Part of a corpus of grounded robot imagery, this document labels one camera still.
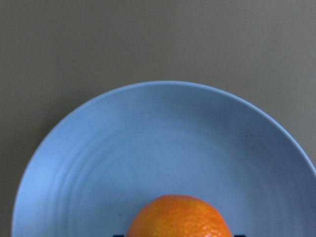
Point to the orange fruit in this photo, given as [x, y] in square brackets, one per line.
[178, 216]

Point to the light blue plate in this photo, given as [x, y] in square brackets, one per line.
[104, 161]

